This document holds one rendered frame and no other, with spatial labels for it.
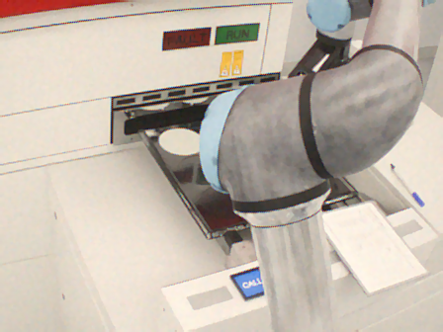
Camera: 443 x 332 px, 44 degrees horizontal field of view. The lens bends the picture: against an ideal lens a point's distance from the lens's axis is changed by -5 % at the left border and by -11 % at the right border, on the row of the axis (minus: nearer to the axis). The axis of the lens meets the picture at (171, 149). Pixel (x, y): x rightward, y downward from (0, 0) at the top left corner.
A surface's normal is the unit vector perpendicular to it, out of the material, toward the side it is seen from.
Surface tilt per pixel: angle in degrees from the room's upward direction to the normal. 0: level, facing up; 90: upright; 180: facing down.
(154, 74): 90
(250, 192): 78
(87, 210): 0
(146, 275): 0
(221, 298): 0
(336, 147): 83
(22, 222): 90
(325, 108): 49
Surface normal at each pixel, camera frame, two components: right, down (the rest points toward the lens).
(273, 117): -0.59, -0.21
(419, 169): 0.07, -0.81
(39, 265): 0.40, 0.56
